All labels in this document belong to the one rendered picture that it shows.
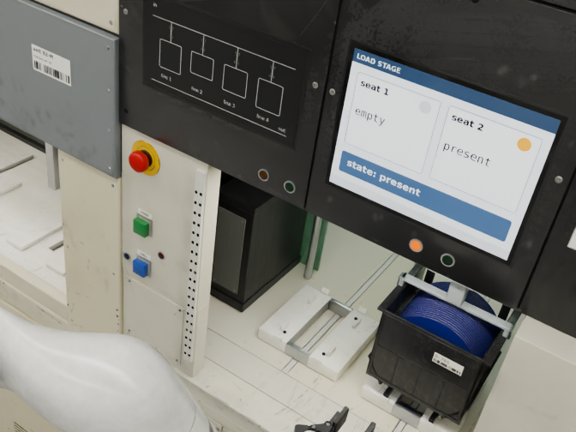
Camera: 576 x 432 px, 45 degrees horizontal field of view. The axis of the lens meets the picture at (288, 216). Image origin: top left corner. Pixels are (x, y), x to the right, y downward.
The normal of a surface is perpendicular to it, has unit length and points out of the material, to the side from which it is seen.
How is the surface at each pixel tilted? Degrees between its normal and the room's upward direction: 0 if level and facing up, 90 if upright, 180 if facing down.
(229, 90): 90
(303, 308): 0
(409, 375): 90
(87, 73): 90
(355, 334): 0
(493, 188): 90
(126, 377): 42
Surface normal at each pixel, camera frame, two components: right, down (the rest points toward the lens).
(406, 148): -0.54, 0.41
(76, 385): 0.11, -0.07
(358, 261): 0.13, -0.82
